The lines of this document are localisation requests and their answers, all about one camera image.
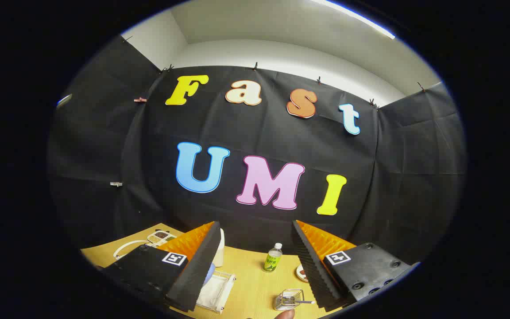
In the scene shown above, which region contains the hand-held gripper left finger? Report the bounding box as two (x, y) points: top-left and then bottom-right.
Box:
(100, 221), (222, 313)

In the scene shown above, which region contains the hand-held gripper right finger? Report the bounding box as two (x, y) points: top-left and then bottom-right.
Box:
(291, 220), (419, 311)

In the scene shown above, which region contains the white wire dish rack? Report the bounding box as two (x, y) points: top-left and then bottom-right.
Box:
(113, 239), (237, 314)

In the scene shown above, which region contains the metal wire basket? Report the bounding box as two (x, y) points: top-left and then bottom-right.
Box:
(274, 289), (304, 311)

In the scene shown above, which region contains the white toaster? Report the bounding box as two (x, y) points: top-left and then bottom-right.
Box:
(213, 228), (225, 267)

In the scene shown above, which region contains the green label water bottle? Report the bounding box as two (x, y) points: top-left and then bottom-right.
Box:
(263, 243), (283, 272)

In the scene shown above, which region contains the white seasoning tray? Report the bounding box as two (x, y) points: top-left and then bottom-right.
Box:
(147, 229), (177, 246)

